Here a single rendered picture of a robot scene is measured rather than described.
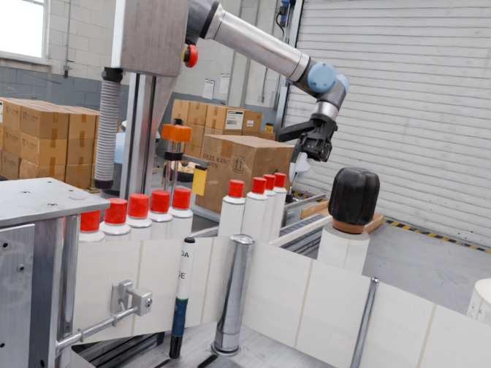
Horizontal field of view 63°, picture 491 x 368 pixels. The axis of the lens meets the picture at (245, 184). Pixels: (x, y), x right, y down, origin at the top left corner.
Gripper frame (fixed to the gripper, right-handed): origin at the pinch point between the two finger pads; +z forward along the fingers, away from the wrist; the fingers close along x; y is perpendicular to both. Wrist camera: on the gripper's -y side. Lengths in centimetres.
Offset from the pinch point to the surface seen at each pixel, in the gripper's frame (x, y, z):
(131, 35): -66, -1, 7
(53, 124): 104, -296, -31
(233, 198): -26.1, 2.1, 17.3
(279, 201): -5.3, 2.4, 9.3
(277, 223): -1.8, 2.6, 14.5
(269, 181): -13.4, 1.7, 7.0
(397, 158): 346, -56, -178
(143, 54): -63, 0, 8
